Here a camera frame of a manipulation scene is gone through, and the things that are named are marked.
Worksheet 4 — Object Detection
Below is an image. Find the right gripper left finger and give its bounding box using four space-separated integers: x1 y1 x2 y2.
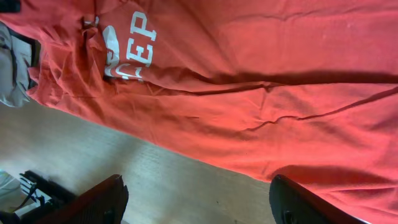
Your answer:
36 174 129 224

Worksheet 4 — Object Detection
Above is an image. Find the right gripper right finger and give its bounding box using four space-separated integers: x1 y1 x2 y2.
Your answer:
269 175 366 224

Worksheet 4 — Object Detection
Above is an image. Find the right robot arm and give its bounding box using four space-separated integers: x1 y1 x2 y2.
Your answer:
1 170 362 224

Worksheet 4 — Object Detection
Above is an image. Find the orange soccer t-shirt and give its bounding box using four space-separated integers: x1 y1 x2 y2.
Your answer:
1 0 397 223

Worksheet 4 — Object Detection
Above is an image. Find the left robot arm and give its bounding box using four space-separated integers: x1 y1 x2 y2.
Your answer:
1 23 41 108

